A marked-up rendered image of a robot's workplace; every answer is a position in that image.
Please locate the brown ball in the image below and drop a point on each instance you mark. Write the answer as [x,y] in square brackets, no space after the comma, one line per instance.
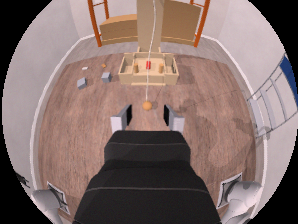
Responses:
[147,105]

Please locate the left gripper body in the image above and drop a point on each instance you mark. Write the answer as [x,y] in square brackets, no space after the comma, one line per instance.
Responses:
[21,179]

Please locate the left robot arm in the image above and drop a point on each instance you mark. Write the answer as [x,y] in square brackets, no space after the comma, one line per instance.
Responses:
[48,201]

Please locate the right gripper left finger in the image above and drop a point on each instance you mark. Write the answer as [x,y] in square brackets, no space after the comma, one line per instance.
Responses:
[122,119]

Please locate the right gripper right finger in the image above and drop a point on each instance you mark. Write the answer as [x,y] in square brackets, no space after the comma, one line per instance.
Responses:
[172,120]

